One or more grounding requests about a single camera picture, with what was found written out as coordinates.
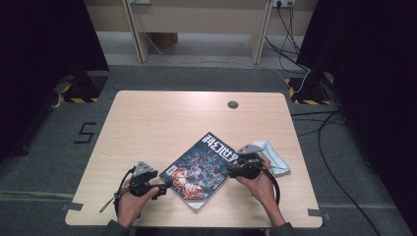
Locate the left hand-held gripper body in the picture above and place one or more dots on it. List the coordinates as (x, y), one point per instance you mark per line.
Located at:
(142, 178)

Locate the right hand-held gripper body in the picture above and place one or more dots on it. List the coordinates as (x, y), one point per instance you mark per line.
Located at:
(250, 164)

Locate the light blue cloth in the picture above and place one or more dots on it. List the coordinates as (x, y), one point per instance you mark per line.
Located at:
(275, 160)

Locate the glossy illustrated magazine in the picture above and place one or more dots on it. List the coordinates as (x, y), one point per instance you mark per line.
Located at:
(196, 173)

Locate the person's right hand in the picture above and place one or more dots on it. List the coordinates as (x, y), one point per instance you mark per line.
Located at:
(262, 190)

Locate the person's left hand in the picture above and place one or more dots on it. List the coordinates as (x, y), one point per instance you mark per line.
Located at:
(131, 206)

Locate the grey tape strip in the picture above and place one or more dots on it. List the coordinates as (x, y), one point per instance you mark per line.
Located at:
(73, 206)
(316, 213)

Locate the hazard-taped black stand base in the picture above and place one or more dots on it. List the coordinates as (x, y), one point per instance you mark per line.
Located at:
(309, 91)
(85, 88)

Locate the brown cardboard box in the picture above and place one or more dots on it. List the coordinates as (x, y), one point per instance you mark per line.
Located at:
(165, 39)

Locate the black curtain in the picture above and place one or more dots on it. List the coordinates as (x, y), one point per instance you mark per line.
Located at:
(39, 65)
(377, 82)

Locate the white wall socket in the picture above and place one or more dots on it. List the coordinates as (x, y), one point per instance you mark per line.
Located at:
(283, 2)

